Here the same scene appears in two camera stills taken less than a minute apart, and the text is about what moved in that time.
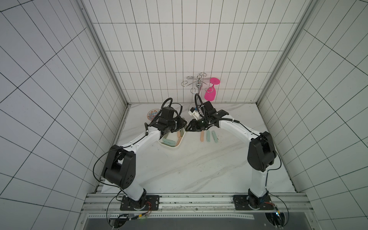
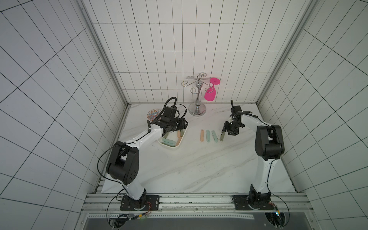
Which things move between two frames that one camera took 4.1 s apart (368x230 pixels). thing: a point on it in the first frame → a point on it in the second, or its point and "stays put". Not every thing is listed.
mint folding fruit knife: x=214 y=136 stays put
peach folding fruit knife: x=202 y=134 stays put
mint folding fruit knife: x=208 y=135 stays put
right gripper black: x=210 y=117 → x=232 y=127
